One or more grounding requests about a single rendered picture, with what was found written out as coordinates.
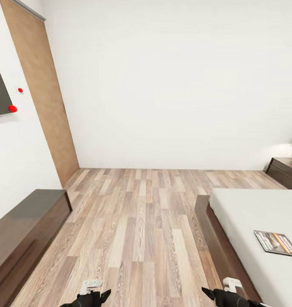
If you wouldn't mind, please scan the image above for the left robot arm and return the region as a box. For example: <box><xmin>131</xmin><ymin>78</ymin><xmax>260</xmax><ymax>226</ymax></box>
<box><xmin>59</xmin><ymin>279</ymin><xmax>111</xmax><ymax>307</ymax></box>

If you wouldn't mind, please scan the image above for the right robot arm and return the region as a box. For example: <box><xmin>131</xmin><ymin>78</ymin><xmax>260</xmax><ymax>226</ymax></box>
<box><xmin>201</xmin><ymin>277</ymin><xmax>270</xmax><ymax>307</ymax></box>

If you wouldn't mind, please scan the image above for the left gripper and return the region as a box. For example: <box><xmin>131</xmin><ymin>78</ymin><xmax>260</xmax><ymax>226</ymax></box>
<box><xmin>76</xmin><ymin>290</ymin><xmax>111</xmax><ymax>307</ymax></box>

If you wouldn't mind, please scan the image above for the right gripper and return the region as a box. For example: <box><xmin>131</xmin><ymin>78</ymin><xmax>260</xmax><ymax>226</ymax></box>
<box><xmin>201</xmin><ymin>287</ymin><xmax>244</xmax><ymax>307</ymax></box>

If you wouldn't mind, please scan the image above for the hardback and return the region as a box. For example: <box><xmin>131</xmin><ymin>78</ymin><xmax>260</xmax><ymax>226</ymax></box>
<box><xmin>254</xmin><ymin>230</ymin><xmax>292</xmax><ymax>255</ymax></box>

